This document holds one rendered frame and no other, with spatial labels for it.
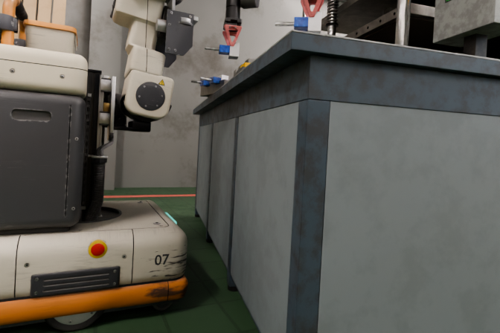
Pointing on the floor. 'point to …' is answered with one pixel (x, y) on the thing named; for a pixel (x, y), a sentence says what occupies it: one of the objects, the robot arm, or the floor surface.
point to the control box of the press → (467, 4)
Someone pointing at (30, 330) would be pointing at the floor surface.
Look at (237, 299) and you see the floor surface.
